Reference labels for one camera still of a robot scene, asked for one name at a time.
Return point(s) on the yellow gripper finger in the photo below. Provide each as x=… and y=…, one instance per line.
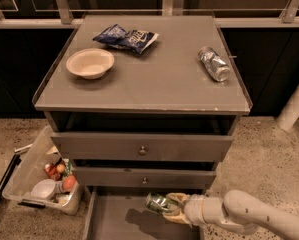
x=179, y=198
x=177, y=216

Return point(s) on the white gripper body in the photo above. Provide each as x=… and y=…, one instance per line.
x=193, y=209

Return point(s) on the green soda can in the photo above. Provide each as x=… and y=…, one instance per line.
x=161, y=204

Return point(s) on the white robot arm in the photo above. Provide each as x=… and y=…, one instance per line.
x=258, y=184

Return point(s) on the grey bottom drawer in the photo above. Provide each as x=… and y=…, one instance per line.
x=118, y=216

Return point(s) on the grey drawer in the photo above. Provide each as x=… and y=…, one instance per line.
x=118, y=216
x=142, y=147
x=147, y=178

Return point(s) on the grey middle drawer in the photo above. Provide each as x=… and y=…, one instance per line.
x=147, y=178

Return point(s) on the grey drawer cabinet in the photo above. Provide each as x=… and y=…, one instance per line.
x=166, y=90

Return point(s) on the grey top drawer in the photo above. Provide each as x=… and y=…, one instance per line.
x=142, y=147

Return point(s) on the silver blue soda can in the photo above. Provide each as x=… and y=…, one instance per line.
x=217, y=68

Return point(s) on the orange fruit in bin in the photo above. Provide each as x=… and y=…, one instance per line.
x=69, y=182

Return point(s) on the red snack packet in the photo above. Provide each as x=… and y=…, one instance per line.
x=52, y=172

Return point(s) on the white cup in bin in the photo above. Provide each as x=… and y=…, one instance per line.
x=44, y=189

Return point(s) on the clear plastic storage bin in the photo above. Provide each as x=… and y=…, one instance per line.
x=30, y=172

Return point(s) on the white paper bowl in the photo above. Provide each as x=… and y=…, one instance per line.
x=90, y=63

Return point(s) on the black bar on floor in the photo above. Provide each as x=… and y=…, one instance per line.
x=8, y=172

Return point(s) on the blue chip bag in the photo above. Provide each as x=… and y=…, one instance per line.
x=135, y=40

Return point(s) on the metal window railing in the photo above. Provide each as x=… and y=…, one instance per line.
x=226, y=13

